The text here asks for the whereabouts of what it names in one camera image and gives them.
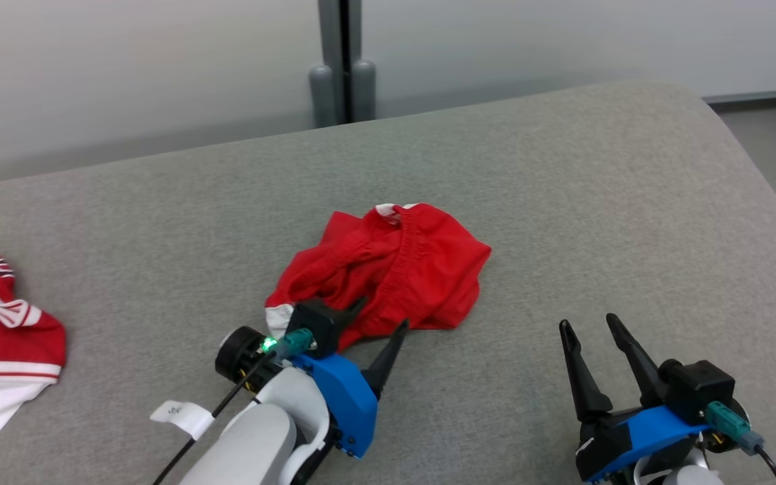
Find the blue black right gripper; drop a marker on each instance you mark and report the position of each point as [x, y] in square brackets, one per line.
[637, 434]

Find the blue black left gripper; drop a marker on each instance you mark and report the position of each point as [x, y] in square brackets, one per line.
[351, 404]

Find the red shorts garment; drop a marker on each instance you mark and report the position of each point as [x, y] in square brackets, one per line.
[415, 269]

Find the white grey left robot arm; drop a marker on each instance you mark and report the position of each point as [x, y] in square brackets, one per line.
[260, 438]

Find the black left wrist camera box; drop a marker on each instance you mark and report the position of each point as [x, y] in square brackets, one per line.
[315, 323]

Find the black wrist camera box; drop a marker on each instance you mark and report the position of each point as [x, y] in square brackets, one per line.
[315, 323]
[698, 387]

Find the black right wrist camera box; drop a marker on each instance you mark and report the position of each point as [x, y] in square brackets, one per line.
[698, 387]

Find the grey vertical post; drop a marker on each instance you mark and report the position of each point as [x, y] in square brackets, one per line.
[341, 67]

